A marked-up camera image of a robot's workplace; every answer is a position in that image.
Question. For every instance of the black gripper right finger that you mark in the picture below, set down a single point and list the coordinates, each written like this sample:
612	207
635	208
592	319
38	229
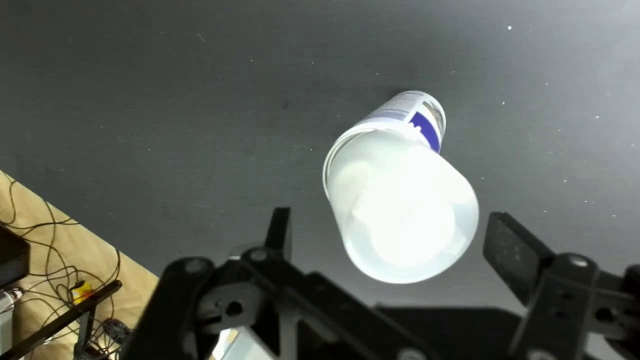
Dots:
514	252

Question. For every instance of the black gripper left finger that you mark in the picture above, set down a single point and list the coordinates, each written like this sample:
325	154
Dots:
278	230

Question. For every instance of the translucent white spray lid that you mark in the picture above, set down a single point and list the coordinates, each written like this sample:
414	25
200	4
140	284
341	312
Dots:
401	207

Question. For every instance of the white blue spray can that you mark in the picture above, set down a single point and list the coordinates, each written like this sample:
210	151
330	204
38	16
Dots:
417	112

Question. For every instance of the black metal bar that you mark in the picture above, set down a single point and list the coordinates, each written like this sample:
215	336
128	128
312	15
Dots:
63	312

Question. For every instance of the black device box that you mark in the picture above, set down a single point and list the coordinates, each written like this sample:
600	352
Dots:
12	256

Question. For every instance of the grey metal object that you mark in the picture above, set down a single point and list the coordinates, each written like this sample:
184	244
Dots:
6	321

